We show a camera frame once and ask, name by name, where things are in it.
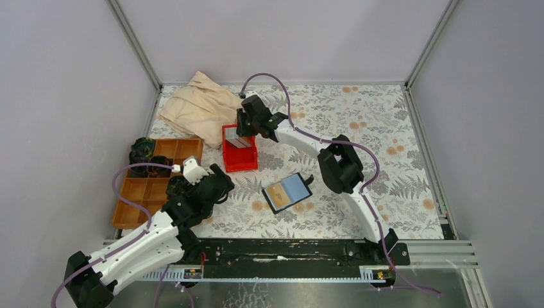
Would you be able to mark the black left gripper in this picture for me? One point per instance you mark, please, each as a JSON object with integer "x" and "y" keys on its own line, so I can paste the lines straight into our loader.
{"x": 216, "y": 170}

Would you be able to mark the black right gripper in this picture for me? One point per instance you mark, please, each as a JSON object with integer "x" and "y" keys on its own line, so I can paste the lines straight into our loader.
{"x": 241, "y": 131}

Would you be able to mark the stack of credit cards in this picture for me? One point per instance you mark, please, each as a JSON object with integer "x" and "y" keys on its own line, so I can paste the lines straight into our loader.
{"x": 235, "y": 140}

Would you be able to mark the orange credit card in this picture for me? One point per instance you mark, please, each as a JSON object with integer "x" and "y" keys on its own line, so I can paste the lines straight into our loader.
{"x": 278, "y": 196}

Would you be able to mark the black leather card holder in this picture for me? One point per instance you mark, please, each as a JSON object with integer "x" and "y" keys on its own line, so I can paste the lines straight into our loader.
{"x": 297, "y": 187}

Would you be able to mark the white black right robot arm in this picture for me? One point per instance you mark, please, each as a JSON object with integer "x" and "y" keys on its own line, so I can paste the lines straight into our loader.
{"x": 339, "y": 164}

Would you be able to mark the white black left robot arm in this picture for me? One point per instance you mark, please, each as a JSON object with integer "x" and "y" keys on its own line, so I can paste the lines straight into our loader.
{"x": 165, "y": 238}

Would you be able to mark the red plastic bin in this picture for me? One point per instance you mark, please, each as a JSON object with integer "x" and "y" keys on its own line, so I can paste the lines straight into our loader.
{"x": 238, "y": 160}

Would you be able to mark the beige folded cloth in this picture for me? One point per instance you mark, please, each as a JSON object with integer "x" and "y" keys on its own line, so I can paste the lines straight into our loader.
{"x": 201, "y": 108}

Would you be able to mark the floral patterned table mat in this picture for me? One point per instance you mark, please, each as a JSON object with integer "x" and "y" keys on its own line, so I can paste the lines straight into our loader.
{"x": 373, "y": 116}

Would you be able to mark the wooden compartment tray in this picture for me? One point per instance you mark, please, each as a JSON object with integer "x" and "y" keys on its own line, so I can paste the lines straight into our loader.
{"x": 150, "y": 193}

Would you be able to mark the dark green rolled cloth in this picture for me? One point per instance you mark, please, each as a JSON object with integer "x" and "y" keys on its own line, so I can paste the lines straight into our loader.
{"x": 143, "y": 147}

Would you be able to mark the dark floral rolled cloth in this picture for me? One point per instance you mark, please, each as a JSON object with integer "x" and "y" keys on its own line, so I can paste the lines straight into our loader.
{"x": 136, "y": 157}

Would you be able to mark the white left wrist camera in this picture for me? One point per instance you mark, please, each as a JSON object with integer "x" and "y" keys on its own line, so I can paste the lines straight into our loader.
{"x": 191, "y": 170}

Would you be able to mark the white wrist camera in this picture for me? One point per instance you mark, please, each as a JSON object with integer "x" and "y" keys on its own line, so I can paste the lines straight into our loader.
{"x": 191, "y": 170}
{"x": 250, "y": 93}

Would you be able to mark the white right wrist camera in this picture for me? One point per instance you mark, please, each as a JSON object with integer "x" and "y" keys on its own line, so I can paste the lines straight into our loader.
{"x": 250, "y": 93}

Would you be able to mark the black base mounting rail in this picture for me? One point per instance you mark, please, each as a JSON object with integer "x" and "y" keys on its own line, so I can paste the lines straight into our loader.
{"x": 291, "y": 258}

